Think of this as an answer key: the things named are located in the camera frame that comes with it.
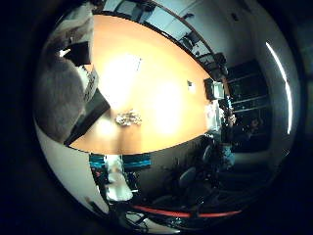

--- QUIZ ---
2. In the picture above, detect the spotted brown white plush toy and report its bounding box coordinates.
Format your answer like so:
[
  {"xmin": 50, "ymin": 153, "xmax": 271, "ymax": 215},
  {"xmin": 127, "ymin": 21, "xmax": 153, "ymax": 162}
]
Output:
[{"xmin": 114, "ymin": 109, "xmax": 144, "ymax": 127}]

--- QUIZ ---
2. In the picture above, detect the red band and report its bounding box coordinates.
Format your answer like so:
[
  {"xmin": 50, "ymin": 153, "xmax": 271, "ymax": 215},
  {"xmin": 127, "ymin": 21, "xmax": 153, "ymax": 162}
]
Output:
[{"xmin": 131, "ymin": 204, "xmax": 243, "ymax": 219}]

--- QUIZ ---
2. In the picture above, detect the white paper sheet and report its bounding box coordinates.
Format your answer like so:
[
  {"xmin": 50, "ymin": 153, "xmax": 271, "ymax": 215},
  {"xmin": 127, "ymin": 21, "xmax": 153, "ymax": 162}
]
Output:
[{"xmin": 122, "ymin": 53, "xmax": 143, "ymax": 73}]

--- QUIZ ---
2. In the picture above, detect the grey office chair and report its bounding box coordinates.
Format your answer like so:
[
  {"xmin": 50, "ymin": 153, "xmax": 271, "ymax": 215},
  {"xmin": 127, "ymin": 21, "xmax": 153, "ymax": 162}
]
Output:
[{"xmin": 178, "ymin": 165, "xmax": 198, "ymax": 189}]

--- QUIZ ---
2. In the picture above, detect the black chair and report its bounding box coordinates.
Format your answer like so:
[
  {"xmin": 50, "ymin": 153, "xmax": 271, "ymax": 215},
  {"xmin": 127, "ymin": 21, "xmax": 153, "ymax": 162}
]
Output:
[{"xmin": 179, "ymin": 30, "xmax": 201, "ymax": 52}]

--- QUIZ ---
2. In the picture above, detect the seated person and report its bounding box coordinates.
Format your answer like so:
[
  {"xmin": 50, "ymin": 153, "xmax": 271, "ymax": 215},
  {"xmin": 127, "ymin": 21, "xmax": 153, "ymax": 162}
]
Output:
[{"xmin": 243, "ymin": 116, "xmax": 272, "ymax": 151}]

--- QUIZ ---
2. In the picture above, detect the dark shelving unit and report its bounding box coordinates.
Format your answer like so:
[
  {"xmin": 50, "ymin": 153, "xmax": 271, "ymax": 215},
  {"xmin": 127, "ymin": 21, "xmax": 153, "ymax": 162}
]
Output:
[{"xmin": 227, "ymin": 60, "xmax": 274, "ymax": 152}]

